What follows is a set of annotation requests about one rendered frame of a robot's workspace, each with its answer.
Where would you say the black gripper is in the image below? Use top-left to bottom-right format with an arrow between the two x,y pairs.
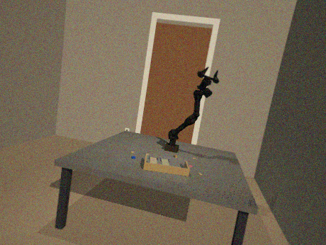
197,67 -> 219,86

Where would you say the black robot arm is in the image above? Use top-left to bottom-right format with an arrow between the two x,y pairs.
168,79 -> 212,147

